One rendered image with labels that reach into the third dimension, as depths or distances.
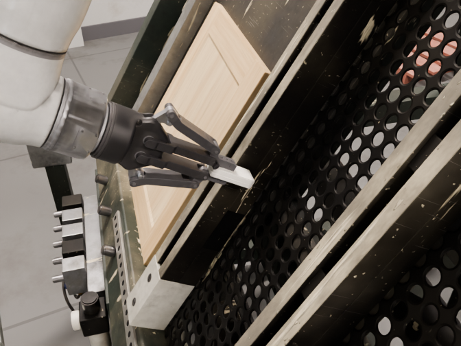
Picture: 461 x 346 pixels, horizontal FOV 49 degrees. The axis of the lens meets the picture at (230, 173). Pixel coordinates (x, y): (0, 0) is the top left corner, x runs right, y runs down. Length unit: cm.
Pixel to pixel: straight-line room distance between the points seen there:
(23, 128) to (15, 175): 241
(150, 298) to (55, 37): 51
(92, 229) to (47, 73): 88
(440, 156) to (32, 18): 41
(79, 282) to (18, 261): 118
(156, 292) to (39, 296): 144
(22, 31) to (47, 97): 8
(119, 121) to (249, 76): 36
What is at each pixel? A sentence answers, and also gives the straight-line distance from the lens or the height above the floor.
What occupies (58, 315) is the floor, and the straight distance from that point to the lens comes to 223.
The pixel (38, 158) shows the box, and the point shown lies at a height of 79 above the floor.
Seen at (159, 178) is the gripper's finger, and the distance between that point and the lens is 70.
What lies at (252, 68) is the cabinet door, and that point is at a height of 129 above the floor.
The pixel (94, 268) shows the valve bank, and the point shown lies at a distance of 133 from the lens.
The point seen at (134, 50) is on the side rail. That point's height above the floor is 108.
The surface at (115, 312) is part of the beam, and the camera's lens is 111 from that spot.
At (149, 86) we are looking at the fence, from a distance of 135.
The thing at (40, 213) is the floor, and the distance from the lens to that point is 270.
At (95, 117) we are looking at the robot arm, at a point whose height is 139.
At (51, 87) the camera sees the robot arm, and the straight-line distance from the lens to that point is 60.
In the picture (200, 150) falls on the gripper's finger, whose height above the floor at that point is 130.
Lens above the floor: 170
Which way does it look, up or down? 37 degrees down
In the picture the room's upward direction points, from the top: straight up
